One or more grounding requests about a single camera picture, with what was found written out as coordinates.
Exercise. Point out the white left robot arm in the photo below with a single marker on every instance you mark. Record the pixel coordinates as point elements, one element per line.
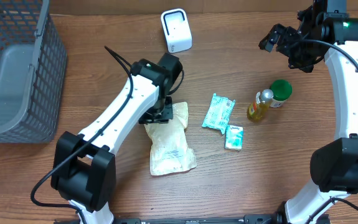
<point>84,163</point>

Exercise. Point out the dark grey plastic basket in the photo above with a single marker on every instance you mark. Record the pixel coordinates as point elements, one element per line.
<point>33,62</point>

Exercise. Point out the cream brown bread bag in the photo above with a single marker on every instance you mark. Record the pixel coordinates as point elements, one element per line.
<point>170,152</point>

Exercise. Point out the white barcode scanner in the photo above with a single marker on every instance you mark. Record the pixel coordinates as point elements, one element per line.
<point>176,30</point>

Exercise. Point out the yellow Vim dish soap bottle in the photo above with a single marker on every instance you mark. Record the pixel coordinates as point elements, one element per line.
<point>258,108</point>

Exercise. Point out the small teal white box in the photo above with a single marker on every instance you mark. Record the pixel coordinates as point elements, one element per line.
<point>234,137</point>

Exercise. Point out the light teal snack packet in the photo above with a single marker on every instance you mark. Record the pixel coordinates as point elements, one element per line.
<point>218,114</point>

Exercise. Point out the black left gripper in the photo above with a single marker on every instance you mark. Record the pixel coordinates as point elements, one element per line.
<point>164,112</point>

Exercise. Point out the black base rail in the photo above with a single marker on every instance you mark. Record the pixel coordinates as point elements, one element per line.
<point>197,221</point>

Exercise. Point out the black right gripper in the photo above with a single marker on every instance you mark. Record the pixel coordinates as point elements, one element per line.
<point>284,38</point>

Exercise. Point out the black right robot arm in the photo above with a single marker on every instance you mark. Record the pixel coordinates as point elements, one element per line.
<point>326,33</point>

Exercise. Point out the green-capped white bottle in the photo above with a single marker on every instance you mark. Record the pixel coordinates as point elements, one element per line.
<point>282,90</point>

